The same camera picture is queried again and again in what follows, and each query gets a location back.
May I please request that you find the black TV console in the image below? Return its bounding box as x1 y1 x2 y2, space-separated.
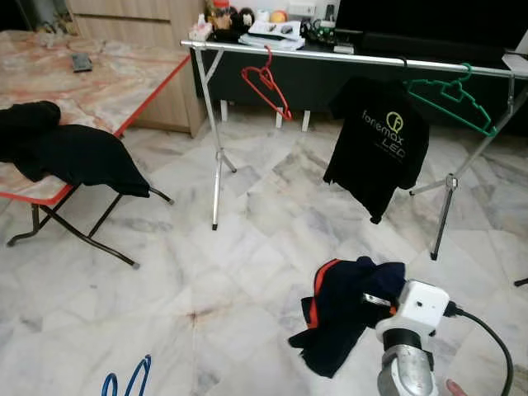
191 37 528 133

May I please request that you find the red-lidded jar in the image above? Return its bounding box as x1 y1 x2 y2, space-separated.
210 0 232 30

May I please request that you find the black shirt with green logo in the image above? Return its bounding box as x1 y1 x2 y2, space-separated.
323 77 430 225

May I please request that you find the white paper sheet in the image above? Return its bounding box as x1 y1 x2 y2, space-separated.
502 54 528 71

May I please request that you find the white rectangular box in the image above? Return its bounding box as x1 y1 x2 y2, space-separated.
287 2 318 19

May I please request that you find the green plastic hanger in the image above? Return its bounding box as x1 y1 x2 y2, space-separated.
404 64 500 137

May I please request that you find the small black phone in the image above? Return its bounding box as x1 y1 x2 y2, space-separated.
70 53 93 73

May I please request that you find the light wooden cabinet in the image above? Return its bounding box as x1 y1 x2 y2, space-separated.
66 0 207 137

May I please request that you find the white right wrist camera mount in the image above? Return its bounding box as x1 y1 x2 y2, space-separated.
375 280 450 341

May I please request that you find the green electronics pile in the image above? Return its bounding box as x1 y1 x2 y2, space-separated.
301 18 339 44

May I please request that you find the marble-top folding table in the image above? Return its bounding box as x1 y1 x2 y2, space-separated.
0 31 192 269

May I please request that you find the blue plastic hanger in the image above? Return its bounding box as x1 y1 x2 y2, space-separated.
102 355 153 396

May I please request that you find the black garment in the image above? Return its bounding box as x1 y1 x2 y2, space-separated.
0 101 152 199

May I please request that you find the red plastic hanger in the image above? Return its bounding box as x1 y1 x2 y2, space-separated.
241 45 293 122

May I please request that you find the black television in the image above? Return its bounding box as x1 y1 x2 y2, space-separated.
334 0 528 50

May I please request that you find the pink tissue box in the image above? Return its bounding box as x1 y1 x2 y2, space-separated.
190 21 214 42

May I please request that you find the silver metal clothes rack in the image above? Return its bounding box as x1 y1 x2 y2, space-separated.
181 39 528 262

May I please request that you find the black round ornament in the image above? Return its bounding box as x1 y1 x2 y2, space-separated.
231 7 258 30

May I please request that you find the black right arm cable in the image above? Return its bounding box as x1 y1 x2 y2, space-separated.
445 304 514 396

